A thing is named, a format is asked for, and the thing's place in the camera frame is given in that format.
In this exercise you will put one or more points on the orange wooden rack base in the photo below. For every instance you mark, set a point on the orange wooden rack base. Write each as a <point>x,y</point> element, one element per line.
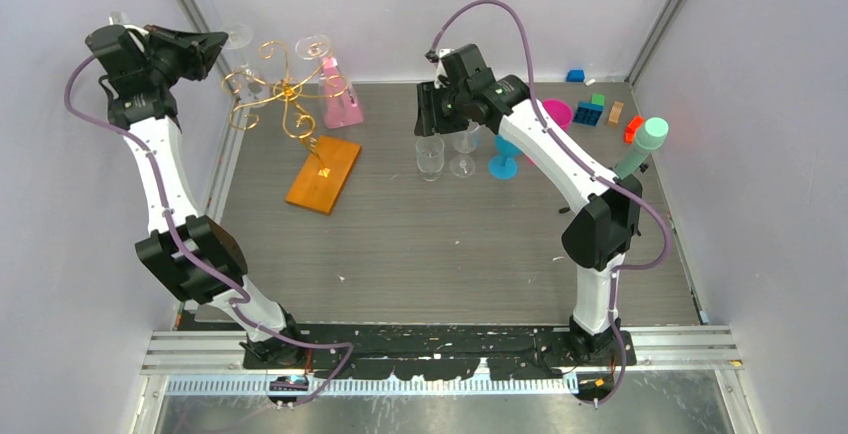
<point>323,176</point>

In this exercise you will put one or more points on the pink wine glass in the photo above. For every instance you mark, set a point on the pink wine glass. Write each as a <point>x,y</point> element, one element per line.
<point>560,112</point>

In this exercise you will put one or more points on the clear wine glass top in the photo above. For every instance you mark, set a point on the clear wine glass top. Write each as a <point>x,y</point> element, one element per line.
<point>316,51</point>

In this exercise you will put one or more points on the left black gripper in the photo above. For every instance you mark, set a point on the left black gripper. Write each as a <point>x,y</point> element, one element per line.
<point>200,51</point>

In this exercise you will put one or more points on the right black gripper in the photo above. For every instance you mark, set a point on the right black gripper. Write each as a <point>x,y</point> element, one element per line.
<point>427,118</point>

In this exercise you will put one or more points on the gold wire glass rack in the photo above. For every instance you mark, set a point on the gold wire glass rack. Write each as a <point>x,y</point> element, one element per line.
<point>296,122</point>

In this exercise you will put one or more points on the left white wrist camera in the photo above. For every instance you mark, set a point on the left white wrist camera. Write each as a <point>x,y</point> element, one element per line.
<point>122,19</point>

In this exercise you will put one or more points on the mint green cylinder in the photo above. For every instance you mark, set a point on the mint green cylinder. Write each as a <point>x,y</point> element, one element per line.
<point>650,137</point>

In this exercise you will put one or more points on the clear wine glass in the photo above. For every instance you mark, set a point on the clear wine glass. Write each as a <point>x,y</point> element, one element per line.
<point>462,165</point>
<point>246,80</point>
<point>316,51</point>
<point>430,157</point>

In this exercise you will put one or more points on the blue toy block far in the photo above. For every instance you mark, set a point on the blue toy block far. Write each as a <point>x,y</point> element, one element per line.
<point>576,76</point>

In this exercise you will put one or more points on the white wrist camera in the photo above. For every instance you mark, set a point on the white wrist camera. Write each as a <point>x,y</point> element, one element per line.
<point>122,19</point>
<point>435,57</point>

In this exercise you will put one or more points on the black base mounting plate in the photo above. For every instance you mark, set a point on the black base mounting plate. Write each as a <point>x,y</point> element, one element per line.
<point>441,352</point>

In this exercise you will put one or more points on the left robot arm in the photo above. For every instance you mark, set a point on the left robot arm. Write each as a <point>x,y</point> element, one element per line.
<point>188,252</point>

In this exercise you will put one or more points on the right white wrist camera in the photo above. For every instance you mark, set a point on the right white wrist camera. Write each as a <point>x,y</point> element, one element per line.
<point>435,57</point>

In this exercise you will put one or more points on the red toy piece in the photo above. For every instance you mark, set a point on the red toy piece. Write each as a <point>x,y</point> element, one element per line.
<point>632,128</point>

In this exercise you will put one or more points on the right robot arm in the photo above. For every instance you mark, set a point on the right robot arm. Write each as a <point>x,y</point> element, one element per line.
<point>606,216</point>

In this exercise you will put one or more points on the blue wine glass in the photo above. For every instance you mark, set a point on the blue wine glass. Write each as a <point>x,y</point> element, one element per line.
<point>503,165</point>

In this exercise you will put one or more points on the tan wooden block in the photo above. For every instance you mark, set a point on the tan wooden block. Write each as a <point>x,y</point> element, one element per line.
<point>615,114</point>

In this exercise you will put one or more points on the blue studded toy block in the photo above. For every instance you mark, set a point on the blue studded toy block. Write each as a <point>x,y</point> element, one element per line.
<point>587,113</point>

